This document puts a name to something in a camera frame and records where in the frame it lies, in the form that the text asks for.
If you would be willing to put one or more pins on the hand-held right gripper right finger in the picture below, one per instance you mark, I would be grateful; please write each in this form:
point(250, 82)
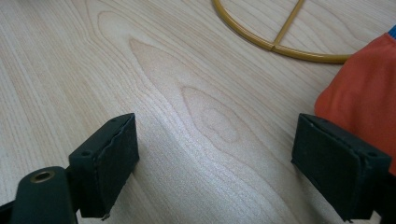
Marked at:
point(339, 169)

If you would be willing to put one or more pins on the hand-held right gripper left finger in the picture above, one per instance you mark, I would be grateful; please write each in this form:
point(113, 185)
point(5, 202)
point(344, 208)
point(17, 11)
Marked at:
point(104, 169)

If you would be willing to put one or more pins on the orange cloth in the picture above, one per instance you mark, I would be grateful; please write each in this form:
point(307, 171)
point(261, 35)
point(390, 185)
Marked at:
point(362, 93)

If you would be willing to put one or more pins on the yellow wooden hoop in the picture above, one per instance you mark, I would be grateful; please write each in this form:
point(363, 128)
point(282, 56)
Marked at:
point(281, 46)

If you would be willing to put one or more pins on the blue cloth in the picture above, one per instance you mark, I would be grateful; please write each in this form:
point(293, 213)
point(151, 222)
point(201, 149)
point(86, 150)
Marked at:
point(393, 32)

